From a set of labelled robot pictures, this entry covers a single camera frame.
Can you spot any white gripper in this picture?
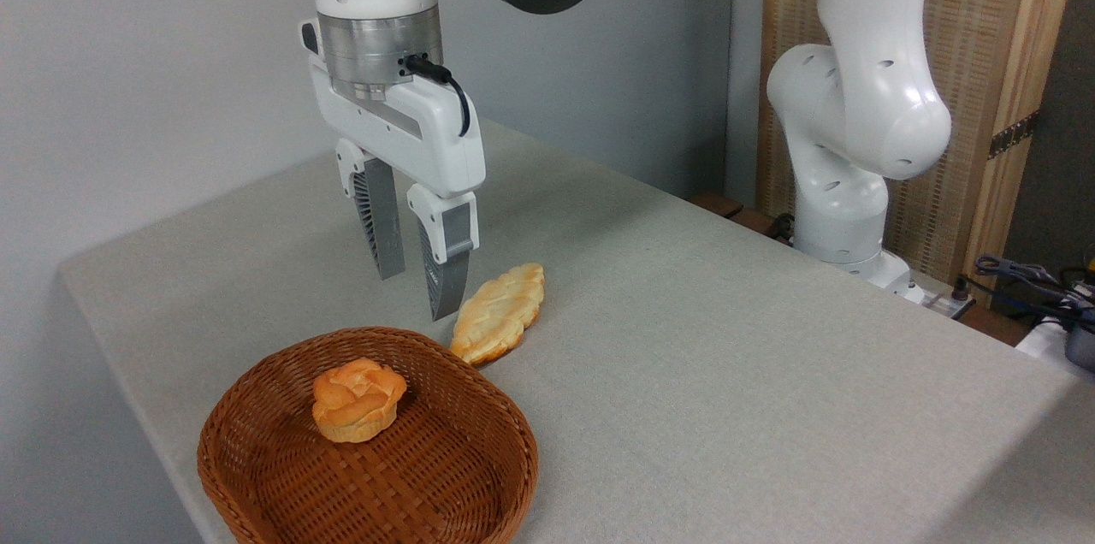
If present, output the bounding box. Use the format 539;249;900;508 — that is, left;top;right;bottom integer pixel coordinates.
299;18;487;322

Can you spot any brown wooden base board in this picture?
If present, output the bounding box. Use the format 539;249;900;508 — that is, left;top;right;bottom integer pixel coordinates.
688;191;798;247

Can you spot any wooden woven partition panel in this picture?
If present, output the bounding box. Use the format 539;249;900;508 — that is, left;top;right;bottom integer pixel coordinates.
756;0;1086;305

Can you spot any white box under cables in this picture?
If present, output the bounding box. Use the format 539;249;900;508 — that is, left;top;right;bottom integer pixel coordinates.
1015;315;1095;378

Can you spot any long braided bread loaf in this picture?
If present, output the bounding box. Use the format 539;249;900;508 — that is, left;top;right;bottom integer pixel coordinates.
449;263;547;366

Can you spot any brown woven wicker basket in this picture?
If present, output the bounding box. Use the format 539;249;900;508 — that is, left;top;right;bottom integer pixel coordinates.
197;327;540;544

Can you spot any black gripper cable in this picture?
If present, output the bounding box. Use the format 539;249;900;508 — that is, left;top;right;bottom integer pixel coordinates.
403;54;472;138

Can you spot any round golden bread roll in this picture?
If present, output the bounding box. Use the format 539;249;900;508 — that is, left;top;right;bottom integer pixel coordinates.
311;358;409;444

